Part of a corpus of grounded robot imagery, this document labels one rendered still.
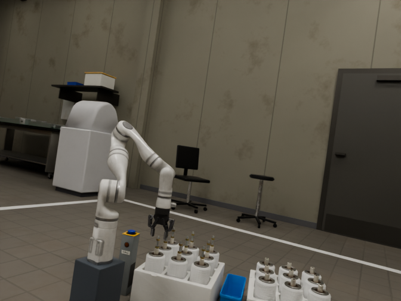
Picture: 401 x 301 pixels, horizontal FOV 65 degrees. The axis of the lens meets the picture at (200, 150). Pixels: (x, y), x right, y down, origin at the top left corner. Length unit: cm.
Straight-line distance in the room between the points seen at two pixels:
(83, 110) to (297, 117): 297
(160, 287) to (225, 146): 359
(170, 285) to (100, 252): 43
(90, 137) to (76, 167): 45
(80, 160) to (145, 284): 295
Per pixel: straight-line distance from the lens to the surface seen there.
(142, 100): 578
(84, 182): 437
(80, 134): 443
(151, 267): 167
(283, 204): 468
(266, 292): 157
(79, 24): 785
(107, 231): 133
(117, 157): 144
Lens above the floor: 79
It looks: level
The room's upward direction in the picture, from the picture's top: 8 degrees clockwise
